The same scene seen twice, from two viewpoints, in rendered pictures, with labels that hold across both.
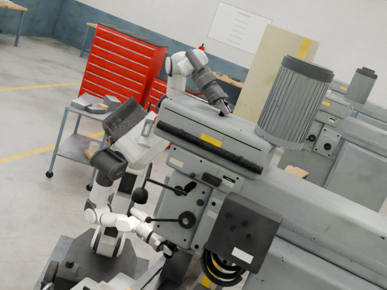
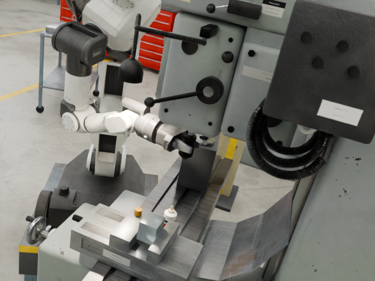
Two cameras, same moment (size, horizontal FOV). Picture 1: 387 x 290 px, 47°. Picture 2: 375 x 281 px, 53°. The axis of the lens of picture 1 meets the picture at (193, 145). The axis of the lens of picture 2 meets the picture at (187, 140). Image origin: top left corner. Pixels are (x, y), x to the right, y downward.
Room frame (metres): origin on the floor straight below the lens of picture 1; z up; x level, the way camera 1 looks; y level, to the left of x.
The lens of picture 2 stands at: (0.73, 0.01, 1.75)
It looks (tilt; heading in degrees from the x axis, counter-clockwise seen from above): 25 degrees down; 356
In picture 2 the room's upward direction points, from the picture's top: 12 degrees clockwise
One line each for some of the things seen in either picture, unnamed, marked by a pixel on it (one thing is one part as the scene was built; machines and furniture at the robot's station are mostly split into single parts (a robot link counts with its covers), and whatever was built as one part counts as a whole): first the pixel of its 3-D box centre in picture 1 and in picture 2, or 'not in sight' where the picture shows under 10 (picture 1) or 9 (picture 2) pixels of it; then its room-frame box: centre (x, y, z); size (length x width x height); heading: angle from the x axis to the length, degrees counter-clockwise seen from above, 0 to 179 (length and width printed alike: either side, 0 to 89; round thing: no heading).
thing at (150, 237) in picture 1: (155, 238); (164, 134); (1.85, 0.02, 1.23); 0.13 x 0.12 x 0.10; 150
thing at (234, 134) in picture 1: (217, 133); not in sight; (1.80, -0.08, 1.81); 0.47 x 0.26 x 0.16; 74
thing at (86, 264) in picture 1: (103, 254); (104, 175); (2.54, 0.30, 0.59); 0.64 x 0.52 x 0.33; 7
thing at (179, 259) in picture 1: (181, 254); (199, 155); (2.10, -0.14, 1.05); 0.22 x 0.12 x 0.20; 173
